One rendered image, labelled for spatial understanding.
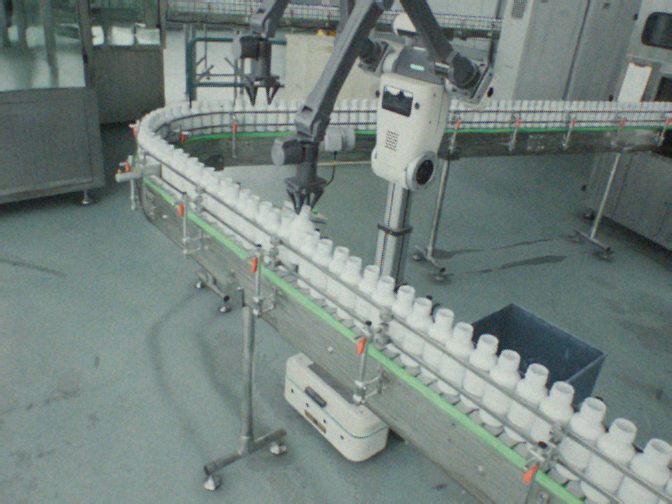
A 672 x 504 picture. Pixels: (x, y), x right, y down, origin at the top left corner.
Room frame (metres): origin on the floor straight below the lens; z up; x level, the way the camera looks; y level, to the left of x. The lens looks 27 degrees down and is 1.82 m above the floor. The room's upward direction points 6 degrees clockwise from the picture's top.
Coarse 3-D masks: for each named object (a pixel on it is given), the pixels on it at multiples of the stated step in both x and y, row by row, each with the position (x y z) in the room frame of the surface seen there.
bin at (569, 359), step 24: (504, 312) 1.48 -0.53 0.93; (528, 312) 1.46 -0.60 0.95; (480, 336) 1.40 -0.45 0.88; (504, 336) 1.50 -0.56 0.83; (528, 336) 1.44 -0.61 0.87; (552, 336) 1.39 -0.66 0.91; (576, 336) 1.35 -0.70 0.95; (528, 360) 1.43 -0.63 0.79; (552, 360) 1.38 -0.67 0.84; (576, 360) 1.33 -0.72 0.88; (600, 360) 1.25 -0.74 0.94; (552, 384) 1.36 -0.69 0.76; (576, 384) 1.18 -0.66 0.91
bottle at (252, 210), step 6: (252, 198) 1.63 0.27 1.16; (258, 198) 1.61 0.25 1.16; (252, 204) 1.59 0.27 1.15; (258, 204) 1.61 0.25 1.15; (246, 210) 1.60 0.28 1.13; (252, 210) 1.59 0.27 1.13; (258, 210) 1.60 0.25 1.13; (252, 216) 1.58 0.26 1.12; (246, 222) 1.59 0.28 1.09; (246, 228) 1.59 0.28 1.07; (252, 228) 1.58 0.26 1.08; (246, 234) 1.59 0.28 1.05; (252, 234) 1.58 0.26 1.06; (252, 240) 1.58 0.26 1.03; (246, 246) 1.58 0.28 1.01; (252, 246) 1.58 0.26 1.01
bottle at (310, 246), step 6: (312, 234) 1.41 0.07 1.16; (318, 234) 1.40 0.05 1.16; (306, 240) 1.39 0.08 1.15; (312, 240) 1.38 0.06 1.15; (318, 240) 1.39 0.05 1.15; (306, 246) 1.38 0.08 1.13; (312, 246) 1.38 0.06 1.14; (306, 252) 1.37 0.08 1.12; (312, 252) 1.37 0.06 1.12; (300, 258) 1.39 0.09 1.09; (312, 258) 1.37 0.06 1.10; (300, 264) 1.38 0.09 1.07; (306, 264) 1.37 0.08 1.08; (300, 270) 1.38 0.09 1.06; (306, 270) 1.37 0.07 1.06; (306, 276) 1.37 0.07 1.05; (300, 282) 1.38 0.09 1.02; (306, 288) 1.37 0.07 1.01
